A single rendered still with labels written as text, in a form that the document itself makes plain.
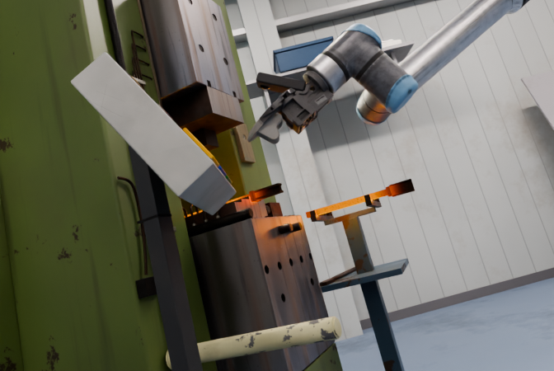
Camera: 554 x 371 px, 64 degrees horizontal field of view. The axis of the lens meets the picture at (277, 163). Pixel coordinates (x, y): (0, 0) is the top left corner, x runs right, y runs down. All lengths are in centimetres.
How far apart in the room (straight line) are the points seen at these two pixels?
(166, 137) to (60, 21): 76
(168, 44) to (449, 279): 357
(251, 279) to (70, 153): 60
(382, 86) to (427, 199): 348
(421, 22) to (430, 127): 113
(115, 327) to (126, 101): 62
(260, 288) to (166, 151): 64
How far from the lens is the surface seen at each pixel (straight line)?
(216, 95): 149
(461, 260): 453
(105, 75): 83
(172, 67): 149
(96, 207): 124
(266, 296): 128
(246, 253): 130
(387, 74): 104
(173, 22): 154
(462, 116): 478
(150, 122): 77
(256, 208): 146
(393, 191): 166
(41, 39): 150
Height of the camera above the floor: 78
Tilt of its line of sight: 12 degrees up
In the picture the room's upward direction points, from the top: 15 degrees counter-clockwise
